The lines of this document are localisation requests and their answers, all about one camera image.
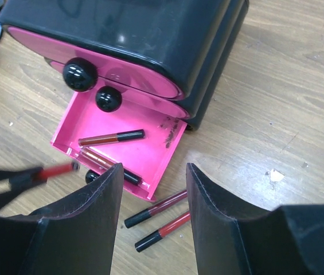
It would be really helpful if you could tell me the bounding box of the pink bottom drawer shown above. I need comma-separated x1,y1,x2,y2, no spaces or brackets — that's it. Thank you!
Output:
51,92,186,202

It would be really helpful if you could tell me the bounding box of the thin red lip liner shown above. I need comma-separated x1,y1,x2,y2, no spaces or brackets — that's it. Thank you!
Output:
80,147,142,186

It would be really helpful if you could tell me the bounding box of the dark red lip gloss tube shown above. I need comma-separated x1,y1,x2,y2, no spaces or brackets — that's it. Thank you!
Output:
124,190,188,229

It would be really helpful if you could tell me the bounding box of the red lip gloss tube front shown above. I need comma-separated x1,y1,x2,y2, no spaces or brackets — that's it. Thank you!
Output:
33,162,80,181

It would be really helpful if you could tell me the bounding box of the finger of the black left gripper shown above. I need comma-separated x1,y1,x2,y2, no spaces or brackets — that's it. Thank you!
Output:
0,166,47,199

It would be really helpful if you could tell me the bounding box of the black drawer organizer box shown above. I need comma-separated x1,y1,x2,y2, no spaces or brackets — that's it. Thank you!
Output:
0,1,249,130

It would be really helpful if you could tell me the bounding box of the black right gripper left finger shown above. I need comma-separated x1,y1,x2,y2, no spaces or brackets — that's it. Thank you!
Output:
0,164,124,274

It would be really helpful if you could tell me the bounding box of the bright red lip gloss tube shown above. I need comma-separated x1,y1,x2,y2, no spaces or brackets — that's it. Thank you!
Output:
135,211,190,253

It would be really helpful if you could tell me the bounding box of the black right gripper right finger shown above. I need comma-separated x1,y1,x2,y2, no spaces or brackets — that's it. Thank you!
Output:
186,163,324,274

